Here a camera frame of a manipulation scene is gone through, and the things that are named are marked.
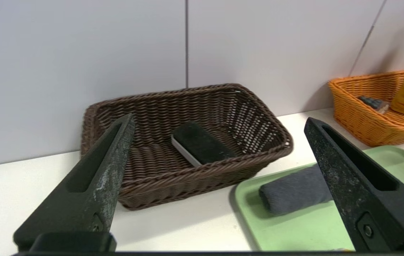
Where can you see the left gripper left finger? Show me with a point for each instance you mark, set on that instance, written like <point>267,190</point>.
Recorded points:
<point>88,199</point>

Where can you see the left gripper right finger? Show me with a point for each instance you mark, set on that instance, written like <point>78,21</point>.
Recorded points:
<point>362,209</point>

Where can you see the chocolate blueberry cake slice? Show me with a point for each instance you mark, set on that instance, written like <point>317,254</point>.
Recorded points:
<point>374,104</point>

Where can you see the black whiteboard eraser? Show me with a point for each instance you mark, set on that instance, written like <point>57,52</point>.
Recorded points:
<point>202,142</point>

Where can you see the dark brown wicker basket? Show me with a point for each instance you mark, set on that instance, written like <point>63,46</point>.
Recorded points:
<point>159,181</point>

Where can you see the orange wicker basket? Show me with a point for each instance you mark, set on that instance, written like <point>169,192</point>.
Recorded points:
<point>362,121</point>

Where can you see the dark grey rolled towel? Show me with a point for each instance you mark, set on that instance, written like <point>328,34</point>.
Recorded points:
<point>294,192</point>

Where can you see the light green plastic tray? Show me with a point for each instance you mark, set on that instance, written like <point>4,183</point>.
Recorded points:
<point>294,231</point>

